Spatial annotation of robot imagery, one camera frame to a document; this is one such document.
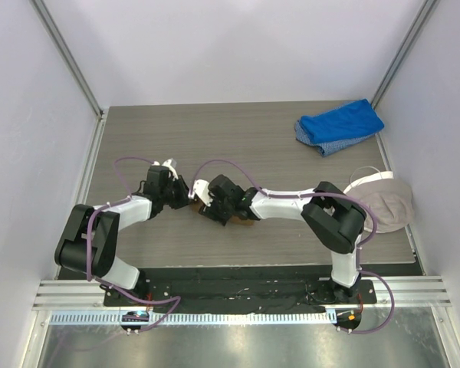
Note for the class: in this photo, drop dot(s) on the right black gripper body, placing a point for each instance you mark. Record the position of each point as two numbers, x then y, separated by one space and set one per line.
219 211

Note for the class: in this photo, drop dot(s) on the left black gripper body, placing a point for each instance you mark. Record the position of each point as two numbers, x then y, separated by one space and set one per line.
170 193

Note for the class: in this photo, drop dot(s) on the brown cloth napkin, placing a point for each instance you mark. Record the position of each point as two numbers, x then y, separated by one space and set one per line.
198 206

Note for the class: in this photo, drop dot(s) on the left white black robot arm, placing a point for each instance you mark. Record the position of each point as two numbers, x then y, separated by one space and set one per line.
88 243

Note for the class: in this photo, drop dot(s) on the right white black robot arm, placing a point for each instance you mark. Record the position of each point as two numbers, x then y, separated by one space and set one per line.
336 222

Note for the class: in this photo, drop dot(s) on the blue white checkered cloth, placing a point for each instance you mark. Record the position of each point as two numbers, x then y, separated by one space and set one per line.
325 149

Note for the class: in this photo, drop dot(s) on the blue folded cloth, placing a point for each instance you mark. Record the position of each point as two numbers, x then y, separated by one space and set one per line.
350 121

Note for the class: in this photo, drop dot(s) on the grey white cap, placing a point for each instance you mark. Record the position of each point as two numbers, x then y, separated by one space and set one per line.
389 197

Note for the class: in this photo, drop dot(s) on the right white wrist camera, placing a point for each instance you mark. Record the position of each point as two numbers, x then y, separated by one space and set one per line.
200 191

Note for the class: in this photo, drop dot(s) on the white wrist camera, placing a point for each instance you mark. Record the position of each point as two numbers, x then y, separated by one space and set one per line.
171 165
200 191

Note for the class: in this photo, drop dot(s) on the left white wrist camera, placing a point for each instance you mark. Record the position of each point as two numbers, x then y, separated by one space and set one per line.
171 165

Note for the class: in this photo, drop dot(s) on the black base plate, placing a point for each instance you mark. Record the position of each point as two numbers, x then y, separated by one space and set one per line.
277 289

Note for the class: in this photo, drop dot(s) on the slotted white cable duct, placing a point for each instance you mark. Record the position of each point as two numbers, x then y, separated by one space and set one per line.
137 317

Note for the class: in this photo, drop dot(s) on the front aluminium rail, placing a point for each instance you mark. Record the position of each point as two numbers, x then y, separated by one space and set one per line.
408 291

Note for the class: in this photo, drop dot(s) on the left aluminium frame post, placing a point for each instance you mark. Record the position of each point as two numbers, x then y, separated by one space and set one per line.
64 51

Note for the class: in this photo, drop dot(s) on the aluminium frame post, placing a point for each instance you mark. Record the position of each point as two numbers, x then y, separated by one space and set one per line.
414 31
64 51

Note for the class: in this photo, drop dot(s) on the right aluminium frame post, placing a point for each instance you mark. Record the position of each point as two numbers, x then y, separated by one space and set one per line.
414 31

